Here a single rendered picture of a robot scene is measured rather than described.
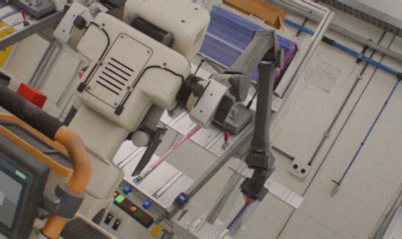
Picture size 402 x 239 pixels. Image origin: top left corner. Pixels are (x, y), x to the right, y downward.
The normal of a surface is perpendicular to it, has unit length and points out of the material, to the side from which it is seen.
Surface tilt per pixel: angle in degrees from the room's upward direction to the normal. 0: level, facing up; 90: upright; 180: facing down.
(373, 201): 90
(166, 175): 47
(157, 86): 82
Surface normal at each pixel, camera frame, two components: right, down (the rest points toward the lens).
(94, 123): -0.06, -0.16
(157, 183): 0.10, -0.70
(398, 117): -0.33, -0.16
